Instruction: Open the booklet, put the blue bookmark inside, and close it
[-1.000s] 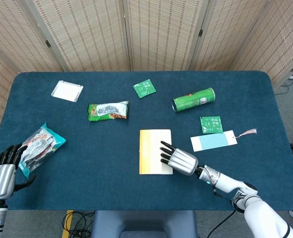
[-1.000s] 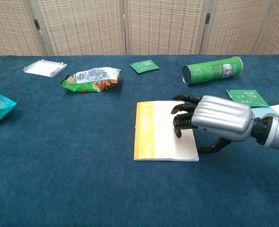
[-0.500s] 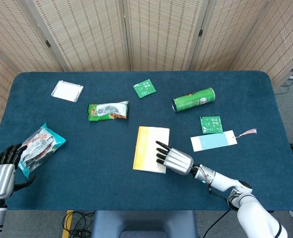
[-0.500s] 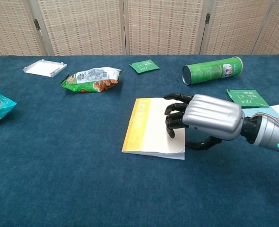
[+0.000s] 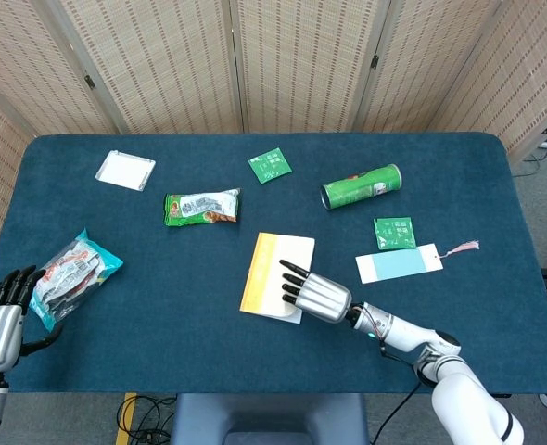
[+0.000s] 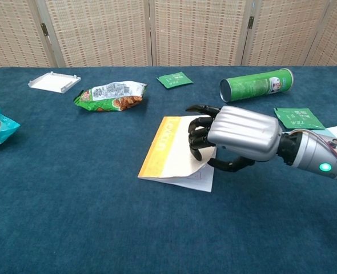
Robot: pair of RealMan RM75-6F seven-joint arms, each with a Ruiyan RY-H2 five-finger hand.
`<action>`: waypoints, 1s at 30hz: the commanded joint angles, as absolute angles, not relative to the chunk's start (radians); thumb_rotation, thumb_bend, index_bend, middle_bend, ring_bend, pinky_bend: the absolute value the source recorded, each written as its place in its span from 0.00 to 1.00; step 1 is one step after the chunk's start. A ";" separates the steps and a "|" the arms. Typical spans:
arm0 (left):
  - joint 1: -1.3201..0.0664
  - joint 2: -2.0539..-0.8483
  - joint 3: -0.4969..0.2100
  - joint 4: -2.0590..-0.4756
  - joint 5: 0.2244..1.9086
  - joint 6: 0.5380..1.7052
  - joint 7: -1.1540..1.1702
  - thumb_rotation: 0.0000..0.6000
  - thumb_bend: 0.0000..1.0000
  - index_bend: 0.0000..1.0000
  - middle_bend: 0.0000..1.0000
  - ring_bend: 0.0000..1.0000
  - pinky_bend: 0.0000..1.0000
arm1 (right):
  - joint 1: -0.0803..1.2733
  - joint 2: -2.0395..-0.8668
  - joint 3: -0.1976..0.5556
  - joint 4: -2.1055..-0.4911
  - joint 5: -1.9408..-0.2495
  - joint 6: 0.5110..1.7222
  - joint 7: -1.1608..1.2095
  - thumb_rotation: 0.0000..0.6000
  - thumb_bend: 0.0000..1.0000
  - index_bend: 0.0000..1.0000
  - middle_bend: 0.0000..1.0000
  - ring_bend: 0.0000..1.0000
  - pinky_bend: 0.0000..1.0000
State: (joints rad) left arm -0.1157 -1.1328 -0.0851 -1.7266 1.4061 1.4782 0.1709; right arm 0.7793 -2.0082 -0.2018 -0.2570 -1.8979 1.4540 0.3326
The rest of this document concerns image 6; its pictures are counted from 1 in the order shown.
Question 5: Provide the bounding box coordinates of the green chips can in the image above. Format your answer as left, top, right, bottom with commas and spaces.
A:
219, 67, 295, 103

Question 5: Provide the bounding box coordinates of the green tea sachet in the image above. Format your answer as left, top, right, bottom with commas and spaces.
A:
156, 71, 194, 90
273, 107, 326, 131

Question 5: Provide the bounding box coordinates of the yellow cover notebook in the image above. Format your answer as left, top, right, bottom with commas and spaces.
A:
137, 115, 218, 193

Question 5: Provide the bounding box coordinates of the white plastic tray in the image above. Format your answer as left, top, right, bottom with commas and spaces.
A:
27, 71, 82, 94

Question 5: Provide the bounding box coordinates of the green snack bag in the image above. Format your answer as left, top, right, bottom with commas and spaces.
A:
73, 80, 148, 112

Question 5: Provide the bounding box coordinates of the dark blue tablecloth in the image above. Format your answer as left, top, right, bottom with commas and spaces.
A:
0, 66, 337, 274

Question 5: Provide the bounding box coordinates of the woven folding screen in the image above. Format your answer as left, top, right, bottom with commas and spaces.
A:
0, 0, 337, 71

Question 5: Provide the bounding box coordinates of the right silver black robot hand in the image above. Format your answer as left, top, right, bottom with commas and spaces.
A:
185, 104, 283, 174

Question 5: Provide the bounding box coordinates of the teal snack bag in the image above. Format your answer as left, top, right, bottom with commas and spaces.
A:
0, 108, 21, 151

